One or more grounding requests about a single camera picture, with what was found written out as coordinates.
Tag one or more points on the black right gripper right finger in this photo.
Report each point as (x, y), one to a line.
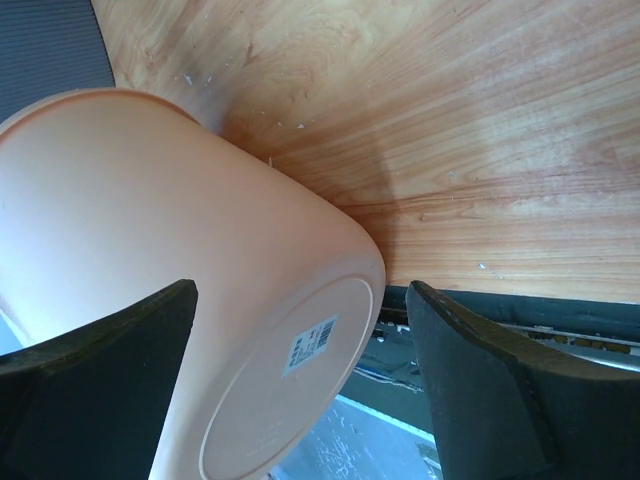
(500, 416)

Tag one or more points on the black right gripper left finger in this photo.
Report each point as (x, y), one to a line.
(91, 403)

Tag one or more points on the orange plastic bin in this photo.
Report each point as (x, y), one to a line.
(109, 195)

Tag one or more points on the grey ribbed plastic bin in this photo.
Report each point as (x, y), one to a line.
(47, 48)

